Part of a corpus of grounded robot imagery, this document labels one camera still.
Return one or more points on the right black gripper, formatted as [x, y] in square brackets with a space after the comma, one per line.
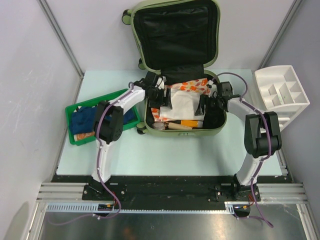
[204, 100]

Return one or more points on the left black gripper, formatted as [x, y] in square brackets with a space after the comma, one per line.
[165, 100]

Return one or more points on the white cloth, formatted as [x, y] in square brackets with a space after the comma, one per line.
[184, 106]

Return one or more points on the floral tulip print cloth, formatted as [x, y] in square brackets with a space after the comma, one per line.
[195, 86]

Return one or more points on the olive green hard-shell suitcase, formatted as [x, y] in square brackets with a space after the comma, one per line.
[177, 38]

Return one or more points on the navy blue cloth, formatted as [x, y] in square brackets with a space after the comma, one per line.
[82, 119]

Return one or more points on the orange rabbit print cloth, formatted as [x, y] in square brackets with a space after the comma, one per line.
[82, 136]

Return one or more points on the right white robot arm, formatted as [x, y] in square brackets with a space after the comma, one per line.
[262, 135]

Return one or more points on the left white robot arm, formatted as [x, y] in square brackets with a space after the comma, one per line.
[109, 117]

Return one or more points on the orange yellow tube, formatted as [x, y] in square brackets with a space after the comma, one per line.
[192, 123]

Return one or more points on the green plastic tray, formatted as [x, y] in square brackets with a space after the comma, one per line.
[88, 103]

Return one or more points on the white plastic drawer organizer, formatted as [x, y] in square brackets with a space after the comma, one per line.
[281, 91]

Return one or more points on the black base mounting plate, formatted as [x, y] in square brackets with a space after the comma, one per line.
[159, 193]

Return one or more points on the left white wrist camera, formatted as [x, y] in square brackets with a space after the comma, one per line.
[160, 84]

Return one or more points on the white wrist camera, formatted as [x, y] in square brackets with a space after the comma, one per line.
[211, 88]
[160, 84]

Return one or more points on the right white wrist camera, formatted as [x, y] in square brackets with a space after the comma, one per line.
[211, 88]

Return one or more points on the left aluminium frame post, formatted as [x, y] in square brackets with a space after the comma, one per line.
[52, 20]

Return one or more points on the aluminium frame post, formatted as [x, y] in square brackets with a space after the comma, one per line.
[289, 17]
[52, 20]

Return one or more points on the right aluminium frame post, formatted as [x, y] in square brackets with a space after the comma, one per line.
[289, 17]

